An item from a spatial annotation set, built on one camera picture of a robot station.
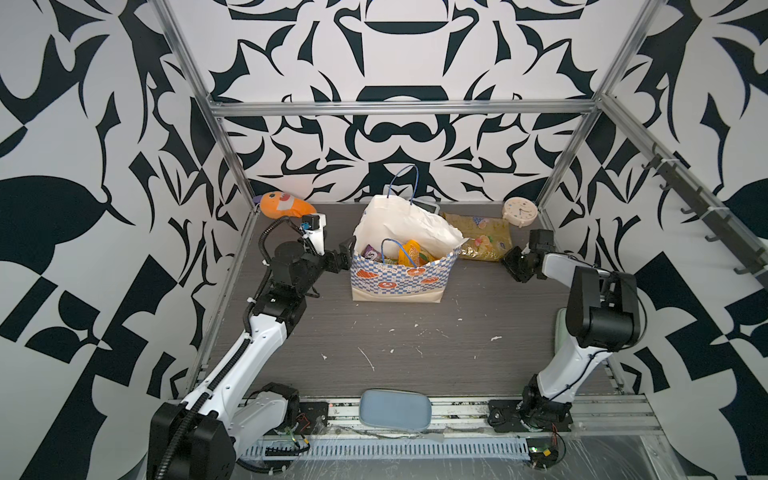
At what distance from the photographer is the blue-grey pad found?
73 cm

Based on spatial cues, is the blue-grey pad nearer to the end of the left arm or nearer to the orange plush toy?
the end of the left arm

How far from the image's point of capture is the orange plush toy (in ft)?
3.62

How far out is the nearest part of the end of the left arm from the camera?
68 cm

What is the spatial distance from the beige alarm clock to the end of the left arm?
27.8 inches

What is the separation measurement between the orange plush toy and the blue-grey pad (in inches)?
26.5

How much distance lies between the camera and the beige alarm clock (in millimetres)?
1150
